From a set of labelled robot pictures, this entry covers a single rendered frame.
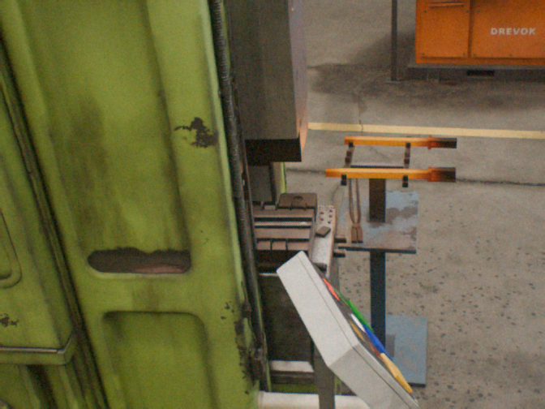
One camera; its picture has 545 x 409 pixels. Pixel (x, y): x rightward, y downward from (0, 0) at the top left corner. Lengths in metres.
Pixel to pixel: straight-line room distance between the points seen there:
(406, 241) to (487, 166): 1.93
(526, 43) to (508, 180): 1.52
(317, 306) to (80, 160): 0.66
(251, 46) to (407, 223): 1.20
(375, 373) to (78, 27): 0.96
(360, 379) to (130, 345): 0.79
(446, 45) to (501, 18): 0.42
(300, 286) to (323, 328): 0.15
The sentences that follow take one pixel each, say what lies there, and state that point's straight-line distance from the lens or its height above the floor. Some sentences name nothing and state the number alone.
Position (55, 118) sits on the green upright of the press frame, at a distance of 1.71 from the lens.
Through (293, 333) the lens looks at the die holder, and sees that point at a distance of 2.29.
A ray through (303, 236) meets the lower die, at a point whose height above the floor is 0.99.
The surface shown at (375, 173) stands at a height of 0.95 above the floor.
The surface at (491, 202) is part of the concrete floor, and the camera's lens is 4.15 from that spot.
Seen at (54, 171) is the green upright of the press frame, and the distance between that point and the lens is 1.74.
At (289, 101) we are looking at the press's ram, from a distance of 1.79.
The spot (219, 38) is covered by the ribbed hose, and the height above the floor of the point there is 1.70.
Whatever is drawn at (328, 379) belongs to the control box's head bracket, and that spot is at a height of 0.96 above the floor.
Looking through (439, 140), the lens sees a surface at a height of 0.95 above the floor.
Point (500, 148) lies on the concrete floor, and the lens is 4.71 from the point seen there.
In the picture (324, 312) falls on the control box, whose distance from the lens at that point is 1.55.
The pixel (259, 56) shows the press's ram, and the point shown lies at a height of 1.59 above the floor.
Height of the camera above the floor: 2.20
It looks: 32 degrees down
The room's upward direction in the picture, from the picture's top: 6 degrees counter-clockwise
